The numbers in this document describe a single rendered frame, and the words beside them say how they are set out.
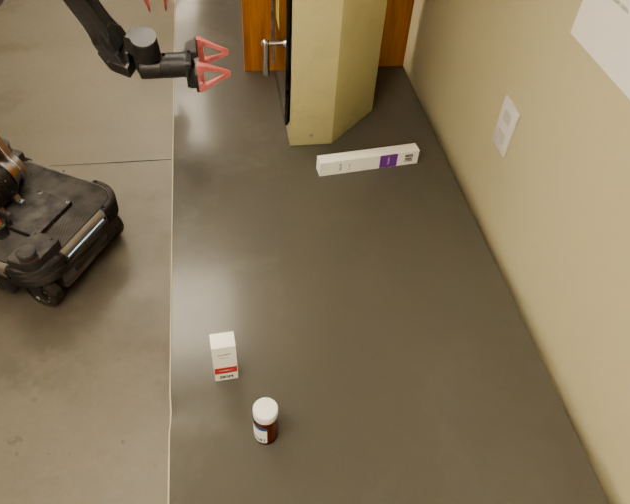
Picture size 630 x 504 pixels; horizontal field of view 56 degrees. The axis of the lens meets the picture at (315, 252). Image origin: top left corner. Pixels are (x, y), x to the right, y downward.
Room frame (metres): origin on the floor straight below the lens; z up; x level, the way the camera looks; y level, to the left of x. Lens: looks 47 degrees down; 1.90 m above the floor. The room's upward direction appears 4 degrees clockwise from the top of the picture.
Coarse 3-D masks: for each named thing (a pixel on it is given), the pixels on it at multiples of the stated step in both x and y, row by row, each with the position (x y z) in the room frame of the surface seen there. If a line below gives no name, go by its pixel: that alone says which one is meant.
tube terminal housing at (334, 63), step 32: (320, 0) 1.26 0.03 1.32; (352, 0) 1.30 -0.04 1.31; (384, 0) 1.42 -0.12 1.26; (320, 32) 1.26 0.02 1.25; (352, 32) 1.31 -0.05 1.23; (320, 64) 1.26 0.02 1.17; (352, 64) 1.32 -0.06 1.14; (320, 96) 1.26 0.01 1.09; (352, 96) 1.34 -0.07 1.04; (288, 128) 1.28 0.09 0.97; (320, 128) 1.26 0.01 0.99
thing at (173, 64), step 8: (168, 56) 1.22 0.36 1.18; (176, 56) 1.23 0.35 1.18; (184, 56) 1.23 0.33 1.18; (168, 64) 1.21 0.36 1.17; (176, 64) 1.21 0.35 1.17; (184, 64) 1.22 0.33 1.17; (192, 64) 1.23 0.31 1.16; (168, 72) 1.20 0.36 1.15; (176, 72) 1.21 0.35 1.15; (184, 72) 1.21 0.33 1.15; (192, 80) 1.19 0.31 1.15
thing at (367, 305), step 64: (192, 0) 2.02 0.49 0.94; (192, 128) 1.29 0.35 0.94; (256, 128) 1.31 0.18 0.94; (384, 128) 1.35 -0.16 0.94; (192, 192) 1.04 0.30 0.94; (256, 192) 1.06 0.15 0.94; (320, 192) 1.07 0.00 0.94; (384, 192) 1.09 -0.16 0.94; (448, 192) 1.11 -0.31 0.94; (192, 256) 0.84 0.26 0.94; (256, 256) 0.85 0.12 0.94; (320, 256) 0.87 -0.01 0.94; (384, 256) 0.88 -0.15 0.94; (448, 256) 0.89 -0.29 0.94; (192, 320) 0.67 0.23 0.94; (256, 320) 0.69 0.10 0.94; (320, 320) 0.70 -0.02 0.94; (384, 320) 0.71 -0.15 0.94; (448, 320) 0.72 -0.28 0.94; (512, 320) 0.73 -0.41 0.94; (192, 384) 0.54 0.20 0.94; (256, 384) 0.54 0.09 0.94; (320, 384) 0.55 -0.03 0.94; (384, 384) 0.56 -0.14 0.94; (448, 384) 0.57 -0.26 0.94; (512, 384) 0.58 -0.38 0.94; (192, 448) 0.42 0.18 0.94; (256, 448) 0.43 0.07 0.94; (320, 448) 0.43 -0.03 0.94; (384, 448) 0.44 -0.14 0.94; (448, 448) 0.45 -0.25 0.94; (512, 448) 0.46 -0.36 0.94; (576, 448) 0.47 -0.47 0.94
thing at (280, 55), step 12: (288, 0) 1.25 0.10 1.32; (288, 12) 1.25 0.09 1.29; (276, 24) 1.46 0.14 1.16; (288, 24) 1.25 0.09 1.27; (276, 36) 1.46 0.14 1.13; (288, 36) 1.25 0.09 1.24; (276, 48) 1.46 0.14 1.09; (288, 48) 1.25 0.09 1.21; (276, 60) 1.46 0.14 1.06; (288, 60) 1.25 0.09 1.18; (276, 72) 1.45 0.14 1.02; (288, 72) 1.25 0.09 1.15; (288, 84) 1.25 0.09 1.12; (288, 96) 1.25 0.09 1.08
